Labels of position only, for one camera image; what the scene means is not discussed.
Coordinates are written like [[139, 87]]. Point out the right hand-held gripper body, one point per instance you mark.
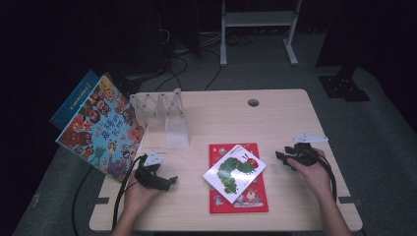
[[306, 155]]

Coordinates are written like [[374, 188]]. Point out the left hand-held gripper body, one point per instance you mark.
[[150, 178]]

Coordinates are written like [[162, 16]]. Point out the clear acrylic book rack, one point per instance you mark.
[[175, 131]]

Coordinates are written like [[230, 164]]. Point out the red picture book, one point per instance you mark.
[[255, 200]]

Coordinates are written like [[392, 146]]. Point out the white caterpillar picture book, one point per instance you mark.
[[234, 172]]

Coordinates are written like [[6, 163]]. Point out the light blue animals picture book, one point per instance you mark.
[[101, 131]]

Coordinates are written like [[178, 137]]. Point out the blue monster picture book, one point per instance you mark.
[[73, 98]]

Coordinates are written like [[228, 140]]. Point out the person's left hand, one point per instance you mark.
[[137, 198]]

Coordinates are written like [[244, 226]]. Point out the person's right hand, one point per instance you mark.
[[316, 178]]

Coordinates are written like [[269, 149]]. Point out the black square floor plate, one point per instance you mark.
[[342, 88]]

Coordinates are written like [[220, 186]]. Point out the black floor stand base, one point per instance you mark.
[[129, 87]]

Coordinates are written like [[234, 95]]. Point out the white metal stand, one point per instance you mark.
[[259, 19]]

